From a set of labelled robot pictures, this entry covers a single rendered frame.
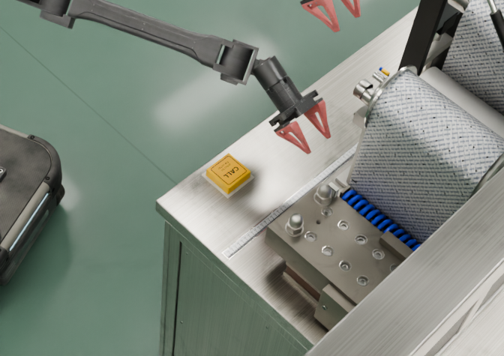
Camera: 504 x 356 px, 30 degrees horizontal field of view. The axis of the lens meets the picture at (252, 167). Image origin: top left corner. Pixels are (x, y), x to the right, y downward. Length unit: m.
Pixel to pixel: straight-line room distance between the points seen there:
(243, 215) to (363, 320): 0.99
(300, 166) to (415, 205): 0.37
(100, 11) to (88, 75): 1.53
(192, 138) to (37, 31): 0.74
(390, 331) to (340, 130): 1.18
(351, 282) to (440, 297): 0.73
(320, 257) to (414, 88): 0.37
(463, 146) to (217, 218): 0.58
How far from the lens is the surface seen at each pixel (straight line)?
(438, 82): 1.87
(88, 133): 3.27
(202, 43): 1.89
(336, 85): 2.27
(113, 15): 1.91
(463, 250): 1.12
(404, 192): 1.82
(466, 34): 1.85
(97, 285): 2.94
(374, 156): 1.81
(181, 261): 2.10
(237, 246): 1.96
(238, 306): 2.02
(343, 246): 1.84
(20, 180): 2.87
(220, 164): 2.04
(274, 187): 2.05
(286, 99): 1.89
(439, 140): 1.70
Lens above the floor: 2.56
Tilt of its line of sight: 53 degrees down
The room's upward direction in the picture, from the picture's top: 9 degrees clockwise
